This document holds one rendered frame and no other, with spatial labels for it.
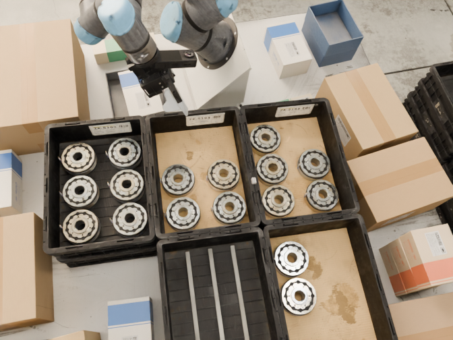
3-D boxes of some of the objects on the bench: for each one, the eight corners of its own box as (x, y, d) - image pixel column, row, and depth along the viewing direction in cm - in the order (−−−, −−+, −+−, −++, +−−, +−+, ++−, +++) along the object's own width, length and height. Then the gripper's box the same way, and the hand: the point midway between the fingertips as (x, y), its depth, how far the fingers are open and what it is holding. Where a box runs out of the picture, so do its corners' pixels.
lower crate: (65, 156, 147) (55, 140, 136) (151, 147, 151) (147, 131, 140) (67, 269, 132) (54, 262, 121) (161, 256, 136) (158, 248, 125)
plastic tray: (107, 80, 160) (104, 72, 156) (158, 71, 164) (157, 63, 159) (118, 141, 151) (115, 135, 146) (172, 131, 154) (172, 124, 149)
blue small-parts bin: (300, 30, 177) (305, 17, 170) (332, 23, 180) (338, 11, 173) (319, 67, 170) (323, 56, 163) (352, 60, 173) (358, 48, 166)
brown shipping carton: (-20, 237, 134) (-47, 224, 119) (50, 226, 137) (34, 211, 122) (-23, 336, 123) (-53, 334, 108) (54, 321, 126) (36, 318, 111)
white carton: (262, 40, 173) (265, 25, 165) (289, 34, 175) (294, 19, 167) (279, 79, 166) (283, 65, 158) (306, 73, 168) (312, 59, 160)
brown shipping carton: (312, 102, 163) (324, 77, 148) (361, 87, 167) (377, 62, 153) (346, 168, 153) (363, 149, 138) (398, 151, 157) (418, 131, 142)
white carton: (121, 86, 159) (117, 72, 151) (152, 79, 161) (149, 65, 153) (133, 131, 152) (130, 119, 144) (165, 123, 154) (164, 110, 146)
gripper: (117, 36, 107) (152, 81, 124) (134, 91, 97) (168, 132, 115) (147, 20, 106) (177, 69, 123) (166, 75, 97) (196, 119, 114)
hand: (182, 95), depth 119 cm, fingers open, 14 cm apart
